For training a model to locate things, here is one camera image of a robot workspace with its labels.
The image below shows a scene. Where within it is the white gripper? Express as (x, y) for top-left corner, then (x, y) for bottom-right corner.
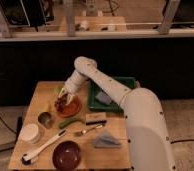
(58, 70), (87, 105)

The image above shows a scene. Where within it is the dark red grape bunch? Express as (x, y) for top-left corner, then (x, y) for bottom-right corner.
(54, 95), (67, 112)

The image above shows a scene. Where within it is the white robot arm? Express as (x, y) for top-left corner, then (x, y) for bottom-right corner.
(59, 56), (176, 171)

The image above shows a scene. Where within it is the dark red bowl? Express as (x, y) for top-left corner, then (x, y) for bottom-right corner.
(52, 141), (81, 171)

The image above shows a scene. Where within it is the orange plate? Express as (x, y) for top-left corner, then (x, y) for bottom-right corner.
(56, 97), (82, 118)

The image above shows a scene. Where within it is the green cucumber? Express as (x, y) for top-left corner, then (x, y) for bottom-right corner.
(58, 117), (84, 129)

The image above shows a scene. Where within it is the metal cup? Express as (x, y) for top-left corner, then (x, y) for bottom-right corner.
(38, 112), (54, 129)

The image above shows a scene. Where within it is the grey sponge in tray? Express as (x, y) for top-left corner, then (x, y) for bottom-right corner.
(95, 91), (113, 105)

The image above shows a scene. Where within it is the wooden cutting board table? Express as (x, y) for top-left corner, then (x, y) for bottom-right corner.
(8, 81), (130, 171)

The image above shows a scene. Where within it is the wooden block with black edge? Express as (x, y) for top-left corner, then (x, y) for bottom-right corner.
(85, 112), (107, 125)

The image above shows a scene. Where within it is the silver fork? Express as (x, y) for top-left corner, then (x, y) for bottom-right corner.
(74, 124), (104, 137)

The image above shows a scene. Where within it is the white round container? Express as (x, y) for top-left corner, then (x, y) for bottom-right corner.
(19, 124), (41, 144)

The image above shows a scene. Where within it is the grey folded cloth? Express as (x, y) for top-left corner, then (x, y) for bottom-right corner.
(93, 130), (121, 148)

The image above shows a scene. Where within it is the green tray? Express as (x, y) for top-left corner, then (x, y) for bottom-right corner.
(87, 76), (136, 113)

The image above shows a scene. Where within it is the black cable left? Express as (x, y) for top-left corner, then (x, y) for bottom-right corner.
(0, 105), (18, 136)

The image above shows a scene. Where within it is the black cable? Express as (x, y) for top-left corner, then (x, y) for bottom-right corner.
(170, 138), (194, 145)
(0, 105), (18, 136)

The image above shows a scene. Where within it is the white handled brush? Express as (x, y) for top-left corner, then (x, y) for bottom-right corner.
(21, 130), (66, 165)

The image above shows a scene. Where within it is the black cable right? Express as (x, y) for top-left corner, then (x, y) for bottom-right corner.
(170, 138), (194, 145)

